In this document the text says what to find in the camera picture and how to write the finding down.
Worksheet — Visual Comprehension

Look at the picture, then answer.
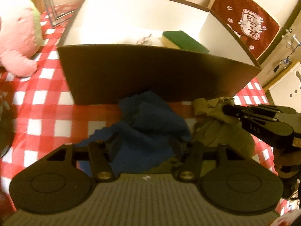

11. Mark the red white checkered tablecloth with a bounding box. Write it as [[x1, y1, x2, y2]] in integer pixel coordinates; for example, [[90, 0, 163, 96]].
[[0, 7, 292, 217]]

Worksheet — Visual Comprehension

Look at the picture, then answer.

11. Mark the silver door handle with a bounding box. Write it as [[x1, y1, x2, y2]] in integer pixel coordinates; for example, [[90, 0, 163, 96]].
[[282, 28, 300, 53]]

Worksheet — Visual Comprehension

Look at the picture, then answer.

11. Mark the cream knitted cloth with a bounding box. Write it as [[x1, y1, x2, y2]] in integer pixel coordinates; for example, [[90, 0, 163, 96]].
[[121, 33, 164, 47]]

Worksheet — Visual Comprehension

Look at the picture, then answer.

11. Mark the pink plush toy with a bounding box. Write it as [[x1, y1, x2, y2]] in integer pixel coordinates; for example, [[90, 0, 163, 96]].
[[1, 0, 43, 78]]

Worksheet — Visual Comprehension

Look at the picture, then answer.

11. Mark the right hand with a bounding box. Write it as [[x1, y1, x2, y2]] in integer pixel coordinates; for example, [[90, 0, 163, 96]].
[[273, 148, 295, 179]]

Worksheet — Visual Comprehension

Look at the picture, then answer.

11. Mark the wooden door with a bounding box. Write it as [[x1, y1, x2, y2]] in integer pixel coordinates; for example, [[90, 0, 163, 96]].
[[257, 1, 300, 87]]

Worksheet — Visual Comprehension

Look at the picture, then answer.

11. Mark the dark blue cloth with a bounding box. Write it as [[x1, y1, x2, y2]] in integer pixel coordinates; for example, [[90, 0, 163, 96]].
[[77, 91, 191, 176]]

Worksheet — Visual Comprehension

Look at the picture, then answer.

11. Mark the glass jar green lid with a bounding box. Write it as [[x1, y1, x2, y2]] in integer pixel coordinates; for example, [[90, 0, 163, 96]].
[[0, 91, 16, 158]]

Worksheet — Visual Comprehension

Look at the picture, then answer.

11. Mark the olive grey cloth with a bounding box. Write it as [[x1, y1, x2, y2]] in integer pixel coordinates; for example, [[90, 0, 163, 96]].
[[192, 97, 255, 158]]

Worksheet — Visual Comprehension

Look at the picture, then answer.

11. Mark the white chair backrest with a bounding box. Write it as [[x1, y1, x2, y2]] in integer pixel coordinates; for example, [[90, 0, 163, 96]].
[[264, 62, 300, 112]]

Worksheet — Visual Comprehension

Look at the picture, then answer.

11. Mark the hanging key charm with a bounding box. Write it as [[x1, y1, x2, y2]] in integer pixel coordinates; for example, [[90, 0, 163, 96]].
[[273, 53, 293, 73]]

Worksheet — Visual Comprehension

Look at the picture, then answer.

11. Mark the green scouring sponge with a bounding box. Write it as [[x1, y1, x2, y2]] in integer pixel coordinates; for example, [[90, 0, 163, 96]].
[[160, 31, 210, 54]]

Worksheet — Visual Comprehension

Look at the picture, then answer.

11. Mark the brown cardboard box white inside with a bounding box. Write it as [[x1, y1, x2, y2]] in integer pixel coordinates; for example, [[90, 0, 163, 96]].
[[57, 0, 261, 105]]

